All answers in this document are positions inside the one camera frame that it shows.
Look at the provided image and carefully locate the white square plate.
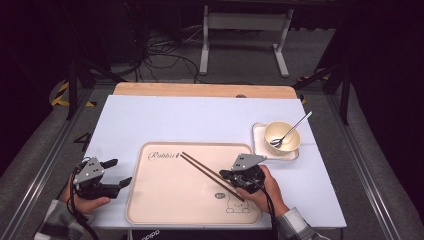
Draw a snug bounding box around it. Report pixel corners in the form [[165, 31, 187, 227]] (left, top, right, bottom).
[[252, 122, 300, 161]]

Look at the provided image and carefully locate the hand-held gripper cable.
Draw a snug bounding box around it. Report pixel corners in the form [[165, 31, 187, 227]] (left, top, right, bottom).
[[66, 166, 101, 240], [248, 178, 279, 234]]

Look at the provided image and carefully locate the grey metal stand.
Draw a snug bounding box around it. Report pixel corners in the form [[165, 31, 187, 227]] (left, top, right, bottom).
[[199, 4, 294, 78]]

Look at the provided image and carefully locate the white table cover board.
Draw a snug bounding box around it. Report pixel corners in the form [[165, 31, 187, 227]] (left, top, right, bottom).
[[83, 94, 348, 231]]

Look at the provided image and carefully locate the bundle of black floor cables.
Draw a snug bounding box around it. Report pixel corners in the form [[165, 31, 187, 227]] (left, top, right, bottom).
[[123, 29, 201, 84]]

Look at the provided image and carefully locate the beige plastic tray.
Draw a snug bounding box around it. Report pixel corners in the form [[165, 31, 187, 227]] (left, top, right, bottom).
[[125, 141, 263, 226]]

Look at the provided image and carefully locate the black box with white print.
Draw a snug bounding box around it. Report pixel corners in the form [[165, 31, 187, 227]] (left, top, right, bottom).
[[131, 228, 278, 240]]

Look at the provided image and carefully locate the person's right hand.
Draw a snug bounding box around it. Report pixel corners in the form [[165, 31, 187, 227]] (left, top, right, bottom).
[[235, 164, 290, 218]]

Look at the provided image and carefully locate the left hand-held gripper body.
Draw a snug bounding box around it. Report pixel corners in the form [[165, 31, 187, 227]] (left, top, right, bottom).
[[73, 156, 120, 201]]

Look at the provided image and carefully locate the cream bowl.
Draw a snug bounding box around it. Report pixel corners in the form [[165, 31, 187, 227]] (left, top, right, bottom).
[[264, 120, 302, 157]]

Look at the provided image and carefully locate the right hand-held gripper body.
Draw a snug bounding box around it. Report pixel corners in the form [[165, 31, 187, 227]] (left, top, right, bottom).
[[230, 153, 268, 195]]

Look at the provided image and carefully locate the left hand-held gripper cable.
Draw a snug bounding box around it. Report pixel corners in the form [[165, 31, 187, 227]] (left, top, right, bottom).
[[66, 166, 101, 240]]

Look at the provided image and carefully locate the right hand-held gripper cable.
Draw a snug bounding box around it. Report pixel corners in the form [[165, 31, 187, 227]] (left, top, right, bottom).
[[248, 178, 279, 234]]

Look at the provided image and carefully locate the aluminium floor rail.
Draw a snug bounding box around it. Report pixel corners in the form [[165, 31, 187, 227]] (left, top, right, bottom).
[[0, 89, 98, 240], [328, 94, 401, 240]]

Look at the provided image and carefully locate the yellow and black floor tape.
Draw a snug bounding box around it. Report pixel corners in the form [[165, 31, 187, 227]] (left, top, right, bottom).
[[49, 81, 98, 108]]

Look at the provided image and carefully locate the person's left hand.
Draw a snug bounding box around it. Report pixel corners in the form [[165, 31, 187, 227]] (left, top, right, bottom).
[[59, 179, 112, 215]]

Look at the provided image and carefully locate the metal spoon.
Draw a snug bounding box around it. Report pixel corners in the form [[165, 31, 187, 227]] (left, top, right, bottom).
[[269, 110, 314, 149]]

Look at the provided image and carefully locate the black tripod stand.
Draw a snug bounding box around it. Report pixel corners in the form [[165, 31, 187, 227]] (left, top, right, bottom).
[[64, 56, 128, 121], [293, 56, 351, 126]]

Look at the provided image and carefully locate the brown chopstick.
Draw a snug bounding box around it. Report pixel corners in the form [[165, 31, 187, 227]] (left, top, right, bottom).
[[179, 153, 246, 203], [181, 151, 224, 180]]

